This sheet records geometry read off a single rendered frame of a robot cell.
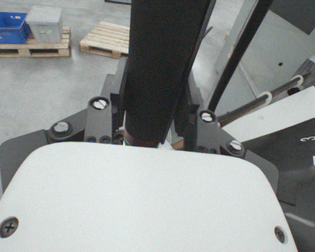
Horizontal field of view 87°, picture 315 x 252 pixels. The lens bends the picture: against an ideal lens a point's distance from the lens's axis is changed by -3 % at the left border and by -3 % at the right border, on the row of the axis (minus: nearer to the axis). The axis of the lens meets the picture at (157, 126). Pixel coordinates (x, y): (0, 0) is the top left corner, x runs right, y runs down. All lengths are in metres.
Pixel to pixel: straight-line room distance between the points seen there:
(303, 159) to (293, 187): 0.05
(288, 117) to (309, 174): 0.33
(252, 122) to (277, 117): 0.06
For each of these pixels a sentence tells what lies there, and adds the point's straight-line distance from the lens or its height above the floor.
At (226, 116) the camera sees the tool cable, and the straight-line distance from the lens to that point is 0.29.
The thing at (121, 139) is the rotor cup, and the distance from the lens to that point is 0.39.
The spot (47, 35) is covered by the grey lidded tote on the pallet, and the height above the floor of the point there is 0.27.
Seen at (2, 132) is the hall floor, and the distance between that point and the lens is 2.26.
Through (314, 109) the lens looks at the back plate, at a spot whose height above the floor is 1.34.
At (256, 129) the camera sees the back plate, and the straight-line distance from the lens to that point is 0.55.
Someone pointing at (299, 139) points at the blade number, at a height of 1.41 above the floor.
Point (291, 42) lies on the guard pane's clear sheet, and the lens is 1.15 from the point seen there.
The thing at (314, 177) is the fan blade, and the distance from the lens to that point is 0.23.
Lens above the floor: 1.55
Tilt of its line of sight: 49 degrees down
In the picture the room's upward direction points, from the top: 15 degrees clockwise
